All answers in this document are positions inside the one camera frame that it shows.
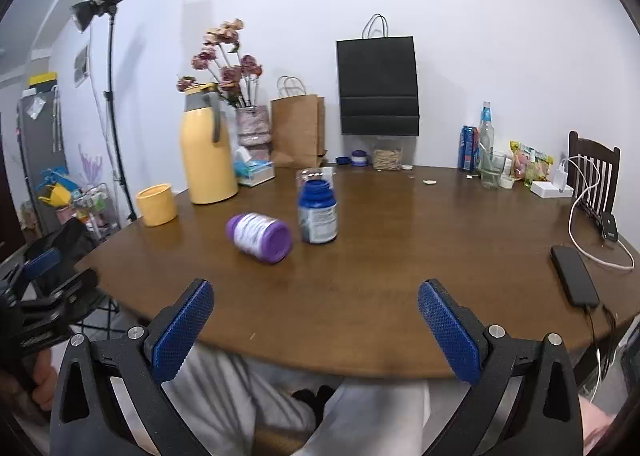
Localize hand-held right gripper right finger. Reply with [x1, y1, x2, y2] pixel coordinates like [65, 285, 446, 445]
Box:
[417, 279, 585, 456]

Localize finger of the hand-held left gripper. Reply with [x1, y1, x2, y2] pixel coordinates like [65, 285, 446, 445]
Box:
[0, 247, 63, 294]
[17, 267, 99, 319]

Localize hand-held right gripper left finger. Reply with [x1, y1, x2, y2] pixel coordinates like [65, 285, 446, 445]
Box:
[49, 279, 216, 456]

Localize yellow cup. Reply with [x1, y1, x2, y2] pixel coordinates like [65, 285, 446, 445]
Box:
[135, 183, 179, 227]

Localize person's left hand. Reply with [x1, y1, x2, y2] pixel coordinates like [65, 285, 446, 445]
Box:
[0, 350, 58, 413]

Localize yellow and blue toy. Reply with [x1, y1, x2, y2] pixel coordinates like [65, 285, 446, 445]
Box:
[37, 168, 84, 210]

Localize person's white pants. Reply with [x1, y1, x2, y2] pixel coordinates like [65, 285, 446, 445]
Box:
[15, 309, 432, 456]

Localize grey refrigerator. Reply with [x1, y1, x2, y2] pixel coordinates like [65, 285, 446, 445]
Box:
[16, 84, 69, 237]

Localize purple pill bottle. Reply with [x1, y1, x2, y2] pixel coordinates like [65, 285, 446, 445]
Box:
[225, 212, 294, 265]

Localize black smartphone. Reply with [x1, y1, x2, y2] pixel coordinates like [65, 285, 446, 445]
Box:
[550, 244, 600, 308]

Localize clear drinking glass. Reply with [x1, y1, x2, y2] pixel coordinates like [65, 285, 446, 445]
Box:
[479, 151, 507, 190]

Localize yellow thermos jug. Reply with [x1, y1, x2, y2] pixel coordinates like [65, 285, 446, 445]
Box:
[180, 83, 240, 205]

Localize white power strip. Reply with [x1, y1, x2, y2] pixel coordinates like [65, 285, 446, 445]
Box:
[529, 179, 575, 199]

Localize blue pill bottle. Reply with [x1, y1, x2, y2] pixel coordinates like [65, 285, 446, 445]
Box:
[297, 179, 339, 245]

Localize tissue box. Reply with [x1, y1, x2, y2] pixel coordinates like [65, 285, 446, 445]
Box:
[233, 146, 277, 187]

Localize blue drink can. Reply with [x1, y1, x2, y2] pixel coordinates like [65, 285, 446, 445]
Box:
[458, 125, 480, 172]

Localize clear jar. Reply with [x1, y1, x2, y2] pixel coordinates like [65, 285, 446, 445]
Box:
[371, 135, 404, 171]

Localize small black device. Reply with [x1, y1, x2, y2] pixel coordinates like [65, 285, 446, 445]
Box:
[599, 211, 620, 242]

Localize colourful snack bag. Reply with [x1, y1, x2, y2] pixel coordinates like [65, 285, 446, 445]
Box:
[509, 140, 555, 182]

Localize clear glass bottle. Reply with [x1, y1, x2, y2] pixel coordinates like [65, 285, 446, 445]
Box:
[477, 101, 497, 173]

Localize clear plastic box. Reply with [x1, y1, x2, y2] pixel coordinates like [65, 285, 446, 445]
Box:
[295, 167, 335, 183]

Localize pink patterned vase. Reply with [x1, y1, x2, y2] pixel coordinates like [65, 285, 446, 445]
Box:
[235, 105, 273, 147]

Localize dark wooden chair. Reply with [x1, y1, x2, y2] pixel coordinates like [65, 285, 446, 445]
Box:
[567, 131, 622, 238]

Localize brown paper bag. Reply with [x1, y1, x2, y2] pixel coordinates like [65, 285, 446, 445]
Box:
[270, 76, 327, 169]

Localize black paper bag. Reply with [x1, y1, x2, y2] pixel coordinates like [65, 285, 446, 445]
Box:
[335, 14, 420, 137]

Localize dried pink flower bouquet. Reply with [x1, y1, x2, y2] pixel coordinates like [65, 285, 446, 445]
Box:
[175, 19, 264, 110]

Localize wire storage cart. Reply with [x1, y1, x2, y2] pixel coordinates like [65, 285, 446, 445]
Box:
[74, 182, 122, 243]

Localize black cable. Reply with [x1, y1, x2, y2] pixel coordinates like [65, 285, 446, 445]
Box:
[581, 303, 622, 402]

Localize white charging cable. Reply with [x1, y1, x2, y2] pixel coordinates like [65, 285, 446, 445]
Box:
[559, 153, 635, 272]

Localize wall paper sheet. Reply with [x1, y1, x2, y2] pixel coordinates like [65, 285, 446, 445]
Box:
[73, 45, 91, 88]

